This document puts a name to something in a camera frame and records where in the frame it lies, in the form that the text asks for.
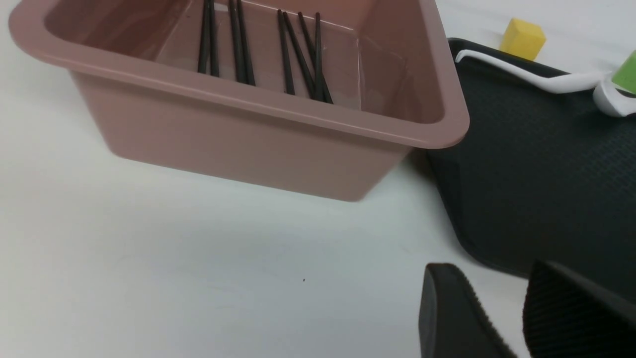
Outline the black chopstick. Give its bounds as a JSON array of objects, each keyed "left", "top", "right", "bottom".
[
  {"left": 208, "top": 0, "right": 220, "bottom": 77},
  {"left": 197, "top": 0, "right": 211, "bottom": 74},
  {"left": 277, "top": 9, "right": 295, "bottom": 95},
  {"left": 228, "top": 0, "right": 248, "bottom": 84},
  {"left": 237, "top": 0, "right": 256, "bottom": 86},
  {"left": 280, "top": 11, "right": 334, "bottom": 104}
]

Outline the white spoon far left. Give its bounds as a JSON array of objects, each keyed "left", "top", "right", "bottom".
[{"left": 455, "top": 50, "right": 617, "bottom": 94}]

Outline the white spoon top middle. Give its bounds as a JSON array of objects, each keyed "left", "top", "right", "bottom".
[{"left": 593, "top": 77, "right": 636, "bottom": 117}]

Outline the black plastic tray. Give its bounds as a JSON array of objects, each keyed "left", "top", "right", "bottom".
[{"left": 426, "top": 59, "right": 636, "bottom": 303}]

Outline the white spoon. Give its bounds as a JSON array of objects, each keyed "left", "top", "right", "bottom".
[
  {"left": 455, "top": 50, "right": 617, "bottom": 94},
  {"left": 593, "top": 77, "right": 636, "bottom": 117}
]

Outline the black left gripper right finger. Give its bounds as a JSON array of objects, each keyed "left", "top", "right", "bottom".
[{"left": 523, "top": 261, "right": 636, "bottom": 358}]

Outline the yellow cube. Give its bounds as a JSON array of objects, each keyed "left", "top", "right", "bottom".
[{"left": 499, "top": 18, "right": 547, "bottom": 61}]

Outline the pink plastic bin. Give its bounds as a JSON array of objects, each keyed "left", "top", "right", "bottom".
[{"left": 7, "top": 0, "right": 470, "bottom": 201}]

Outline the green cube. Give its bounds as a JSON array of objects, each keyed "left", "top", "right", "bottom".
[{"left": 612, "top": 50, "right": 636, "bottom": 94}]

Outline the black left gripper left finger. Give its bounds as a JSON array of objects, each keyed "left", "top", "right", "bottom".
[{"left": 418, "top": 263, "right": 516, "bottom": 358}]

